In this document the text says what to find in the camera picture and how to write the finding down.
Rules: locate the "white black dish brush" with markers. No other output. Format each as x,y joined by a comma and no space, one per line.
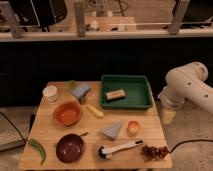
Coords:
106,153

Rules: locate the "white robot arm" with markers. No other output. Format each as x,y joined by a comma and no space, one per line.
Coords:
185,82

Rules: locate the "green plastic tray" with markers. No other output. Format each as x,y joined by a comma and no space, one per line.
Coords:
136,88

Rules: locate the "tan sponge block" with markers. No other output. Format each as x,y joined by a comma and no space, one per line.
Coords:
116,94

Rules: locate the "blue sponge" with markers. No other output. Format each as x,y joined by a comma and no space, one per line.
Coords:
81,90

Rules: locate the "small green cup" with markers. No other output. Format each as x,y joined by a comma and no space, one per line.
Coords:
71,84

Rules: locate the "orange bowl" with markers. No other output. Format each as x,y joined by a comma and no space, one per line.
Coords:
68,113

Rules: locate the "orange peach toy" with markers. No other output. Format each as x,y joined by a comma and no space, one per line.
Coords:
133,127

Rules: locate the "white cup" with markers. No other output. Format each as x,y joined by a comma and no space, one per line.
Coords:
50,93

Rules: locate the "dark purple bowl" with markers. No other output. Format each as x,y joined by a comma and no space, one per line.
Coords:
70,148

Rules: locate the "dark red grape bunch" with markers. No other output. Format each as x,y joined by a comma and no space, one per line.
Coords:
154,153

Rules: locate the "green chili pepper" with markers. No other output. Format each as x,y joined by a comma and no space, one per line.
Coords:
35,144

